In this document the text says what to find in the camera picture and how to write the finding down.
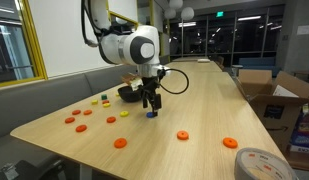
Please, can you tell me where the grey upholstered bench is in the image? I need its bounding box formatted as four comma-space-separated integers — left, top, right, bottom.
0, 54, 171, 168

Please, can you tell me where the white table leg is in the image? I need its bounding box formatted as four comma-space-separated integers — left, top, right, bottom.
78, 163, 93, 180

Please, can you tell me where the white globe pendant lamp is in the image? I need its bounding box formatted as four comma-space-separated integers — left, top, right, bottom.
164, 7, 177, 20
180, 6, 195, 21
168, 0, 184, 10

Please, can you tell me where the large yellow framed window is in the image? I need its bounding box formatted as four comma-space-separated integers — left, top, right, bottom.
0, 0, 48, 89

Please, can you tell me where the white wall sign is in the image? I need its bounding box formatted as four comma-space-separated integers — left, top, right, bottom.
296, 24, 309, 36

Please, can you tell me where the black arm hose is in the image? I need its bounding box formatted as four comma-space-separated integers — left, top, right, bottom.
81, 0, 102, 48

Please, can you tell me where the black bowl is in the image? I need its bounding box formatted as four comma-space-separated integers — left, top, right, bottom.
117, 84, 144, 104

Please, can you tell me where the blue sofa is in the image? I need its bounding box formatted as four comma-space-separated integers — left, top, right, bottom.
238, 56, 282, 78

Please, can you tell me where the black stand equipment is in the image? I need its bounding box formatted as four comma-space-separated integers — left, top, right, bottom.
0, 159, 67, 180

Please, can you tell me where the small yellow framed window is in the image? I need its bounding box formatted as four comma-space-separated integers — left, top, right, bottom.
108, 9, 141, 29

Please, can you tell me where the colourful game box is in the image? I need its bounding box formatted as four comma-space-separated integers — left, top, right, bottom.
295, 111, 309, 134

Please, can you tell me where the open cardboard box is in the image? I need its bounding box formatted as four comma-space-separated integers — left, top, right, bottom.
237, 68, 309, 154

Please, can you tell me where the blue printed box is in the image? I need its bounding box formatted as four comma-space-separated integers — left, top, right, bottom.
288, 129, 309, 149

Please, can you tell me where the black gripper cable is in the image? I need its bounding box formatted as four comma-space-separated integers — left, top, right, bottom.
159, 68, 190, 96

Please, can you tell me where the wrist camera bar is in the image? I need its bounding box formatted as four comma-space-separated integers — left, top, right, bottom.
121, 73, 144, 92

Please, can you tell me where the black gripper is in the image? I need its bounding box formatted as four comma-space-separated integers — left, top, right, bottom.
141, 76, 163, 118

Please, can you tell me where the grey duct tape roll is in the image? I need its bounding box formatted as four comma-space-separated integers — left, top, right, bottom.
233, 147, 298, 180

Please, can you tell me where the white paper sheet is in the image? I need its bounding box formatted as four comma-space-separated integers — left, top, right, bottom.
272, 84, 300, 99

